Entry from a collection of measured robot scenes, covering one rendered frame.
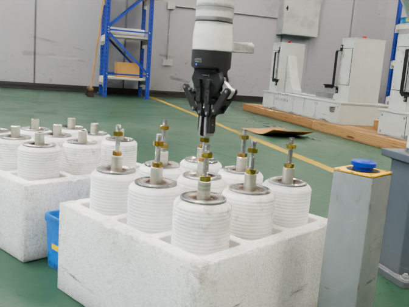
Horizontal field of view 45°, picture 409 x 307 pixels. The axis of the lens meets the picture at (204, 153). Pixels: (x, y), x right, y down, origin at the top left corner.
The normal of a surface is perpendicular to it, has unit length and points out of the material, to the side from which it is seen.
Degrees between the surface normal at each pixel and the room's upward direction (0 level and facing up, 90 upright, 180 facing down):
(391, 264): 90
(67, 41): 90
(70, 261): 90
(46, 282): 0
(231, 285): 90
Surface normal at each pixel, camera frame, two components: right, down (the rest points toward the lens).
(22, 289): 0.07, -0.98
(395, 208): -0.95, -0.02
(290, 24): 0.29, 0.18
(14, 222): -0.68, 0.07
